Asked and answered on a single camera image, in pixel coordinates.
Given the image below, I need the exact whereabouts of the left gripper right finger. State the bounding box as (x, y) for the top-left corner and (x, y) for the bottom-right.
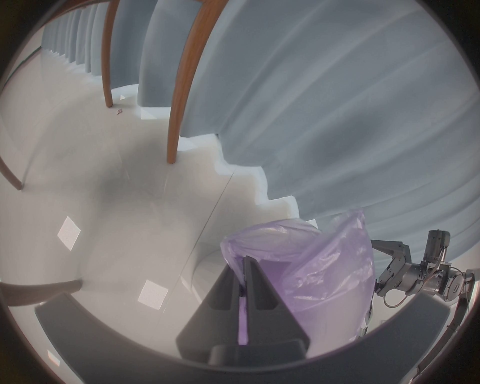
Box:
(244, 256), (311, 361)

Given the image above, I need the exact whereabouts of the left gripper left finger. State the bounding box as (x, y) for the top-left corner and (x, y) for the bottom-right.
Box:
(175, 264), (241, 366)

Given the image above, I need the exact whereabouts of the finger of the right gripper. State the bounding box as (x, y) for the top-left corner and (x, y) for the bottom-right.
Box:
(370, 239), (412, 268)

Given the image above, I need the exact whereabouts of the white trash bin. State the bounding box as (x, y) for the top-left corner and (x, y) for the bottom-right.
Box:
(190, 242), (374, 344)

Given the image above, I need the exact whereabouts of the purple plastic bag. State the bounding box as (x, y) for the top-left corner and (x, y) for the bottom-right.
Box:
(219, 209), (376, 346)

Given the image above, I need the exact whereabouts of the pale blue curtain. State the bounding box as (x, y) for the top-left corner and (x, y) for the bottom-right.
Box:
(41, 0), (480, 263)

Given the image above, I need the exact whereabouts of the wooden chair with white cushions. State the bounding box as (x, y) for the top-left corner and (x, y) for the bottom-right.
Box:
(0, 0), (229, 307)

